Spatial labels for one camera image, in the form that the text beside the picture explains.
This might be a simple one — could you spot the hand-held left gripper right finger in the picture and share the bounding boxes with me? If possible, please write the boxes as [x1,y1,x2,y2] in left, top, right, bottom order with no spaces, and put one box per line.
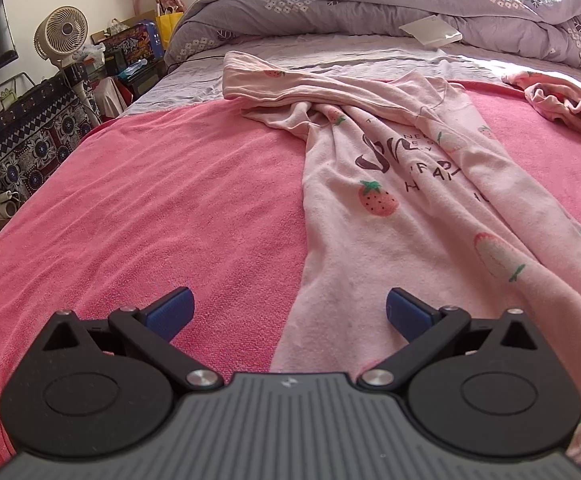
[357,287,539,394]

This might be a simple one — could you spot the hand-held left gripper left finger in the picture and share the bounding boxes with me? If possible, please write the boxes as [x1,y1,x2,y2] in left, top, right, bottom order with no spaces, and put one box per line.
[40,286,224,394]

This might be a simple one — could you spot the grey bed sheet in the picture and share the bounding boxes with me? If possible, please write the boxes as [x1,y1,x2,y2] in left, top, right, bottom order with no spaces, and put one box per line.
[120,34,581,116]

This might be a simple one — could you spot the pink strawberry pajama top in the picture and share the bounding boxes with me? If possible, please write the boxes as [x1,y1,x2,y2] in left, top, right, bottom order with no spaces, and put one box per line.
[223,51,581,476]

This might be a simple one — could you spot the patterned furniture cover cloth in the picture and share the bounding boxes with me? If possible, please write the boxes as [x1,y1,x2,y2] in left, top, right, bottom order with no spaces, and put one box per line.
[0,80,96,191]

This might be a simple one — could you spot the white flat box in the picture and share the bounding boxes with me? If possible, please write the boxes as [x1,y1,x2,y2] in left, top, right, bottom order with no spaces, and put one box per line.
[399,15,463,51]

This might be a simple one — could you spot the black storage drawers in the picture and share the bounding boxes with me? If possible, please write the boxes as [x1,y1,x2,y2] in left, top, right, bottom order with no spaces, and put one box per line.
[120,62,161,103]

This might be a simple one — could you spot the white small appliance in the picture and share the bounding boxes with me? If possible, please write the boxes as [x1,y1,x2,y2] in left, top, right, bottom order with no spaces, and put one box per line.
[0,189,21,221]

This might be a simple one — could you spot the white plastic bag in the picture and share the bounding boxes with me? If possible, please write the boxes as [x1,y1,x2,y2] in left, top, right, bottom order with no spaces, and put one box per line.
[76,42,106,65]

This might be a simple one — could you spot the purple floral duvet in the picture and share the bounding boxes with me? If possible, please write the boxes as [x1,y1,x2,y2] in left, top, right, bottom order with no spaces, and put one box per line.
[163,0,581,68]

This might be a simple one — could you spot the colourful printed box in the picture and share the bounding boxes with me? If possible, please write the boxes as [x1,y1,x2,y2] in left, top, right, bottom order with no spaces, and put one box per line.
[101,20,165,66]

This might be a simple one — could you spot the beige standing fan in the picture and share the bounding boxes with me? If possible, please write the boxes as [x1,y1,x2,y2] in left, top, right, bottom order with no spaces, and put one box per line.
[33,6,102,123]

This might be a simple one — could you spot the metal wire rack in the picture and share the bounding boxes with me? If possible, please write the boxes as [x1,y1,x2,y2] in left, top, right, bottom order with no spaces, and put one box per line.
[0,72,36,116]

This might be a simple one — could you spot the yellow bag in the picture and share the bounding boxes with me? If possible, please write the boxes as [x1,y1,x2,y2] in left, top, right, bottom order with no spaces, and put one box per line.
[155,10,185,51]

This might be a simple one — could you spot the pink terry blanket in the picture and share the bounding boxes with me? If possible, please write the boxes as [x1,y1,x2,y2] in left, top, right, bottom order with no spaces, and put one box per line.
[0,80,581,480]

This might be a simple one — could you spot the red cloth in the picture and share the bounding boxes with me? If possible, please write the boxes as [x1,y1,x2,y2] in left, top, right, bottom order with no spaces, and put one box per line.
[93,76,132,120]

